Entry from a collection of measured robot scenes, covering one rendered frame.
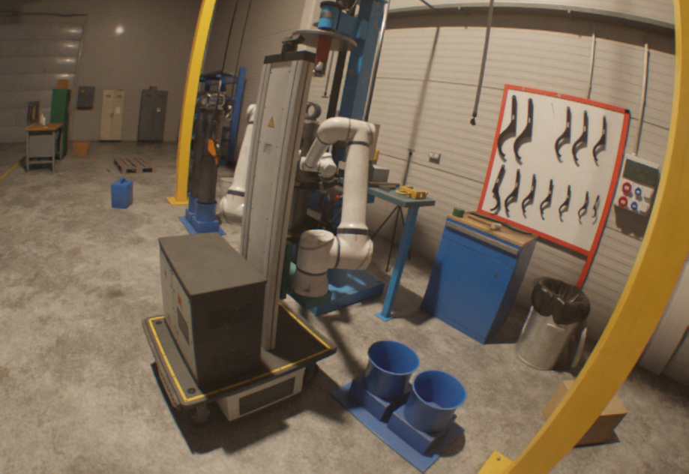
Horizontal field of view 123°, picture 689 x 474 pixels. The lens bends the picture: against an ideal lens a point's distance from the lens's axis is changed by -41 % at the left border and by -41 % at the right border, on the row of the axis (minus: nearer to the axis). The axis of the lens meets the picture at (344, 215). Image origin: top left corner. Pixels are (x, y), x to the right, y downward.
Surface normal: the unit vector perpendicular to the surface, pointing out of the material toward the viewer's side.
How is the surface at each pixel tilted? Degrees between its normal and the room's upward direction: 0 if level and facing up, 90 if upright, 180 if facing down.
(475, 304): 90
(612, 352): 90
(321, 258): 90
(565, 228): 90
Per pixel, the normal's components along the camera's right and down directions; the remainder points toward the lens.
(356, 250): 0.29, -0.09
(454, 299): -0.73, 0.06
